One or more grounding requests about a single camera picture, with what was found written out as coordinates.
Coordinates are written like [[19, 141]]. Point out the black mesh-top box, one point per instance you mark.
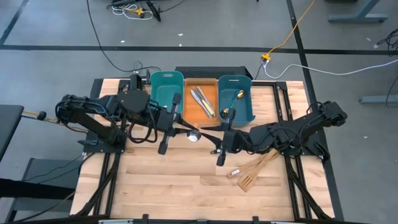
[[211, 72]]

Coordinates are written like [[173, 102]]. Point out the orange wooden tray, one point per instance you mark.
[[194, 116]]

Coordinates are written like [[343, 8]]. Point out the teal green plastic bin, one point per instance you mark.
[[166, 90]]

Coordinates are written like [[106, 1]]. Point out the grey straight desk foot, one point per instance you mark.
[[379, 99]]

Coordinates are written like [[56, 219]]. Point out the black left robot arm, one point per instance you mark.
[[93, 102]]

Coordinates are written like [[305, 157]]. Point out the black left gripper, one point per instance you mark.
[[166, 121]]

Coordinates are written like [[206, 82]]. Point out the black side table top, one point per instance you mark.
[[9, 124]]

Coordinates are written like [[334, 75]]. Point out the wooden slotted spatula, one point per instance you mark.
[[247, 182]]

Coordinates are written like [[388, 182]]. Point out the blue-grey plastic bin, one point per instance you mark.
[[245, 109]]

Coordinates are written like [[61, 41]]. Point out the black bar on floor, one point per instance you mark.
[[154, 11]]

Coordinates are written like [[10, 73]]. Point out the black aluminium table frame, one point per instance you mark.
[[109, 193]]

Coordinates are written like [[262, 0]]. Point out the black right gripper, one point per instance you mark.
[[234, 141]]

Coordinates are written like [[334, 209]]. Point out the grey stand base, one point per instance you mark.
[[40, 169]]

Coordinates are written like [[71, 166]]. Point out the wooden spoon with label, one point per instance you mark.
[[241, 169]]

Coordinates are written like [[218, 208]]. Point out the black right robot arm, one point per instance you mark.
[[311, 121]]

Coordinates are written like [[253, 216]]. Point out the grey T-shaped desk foot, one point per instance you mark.
[[357, 18]]

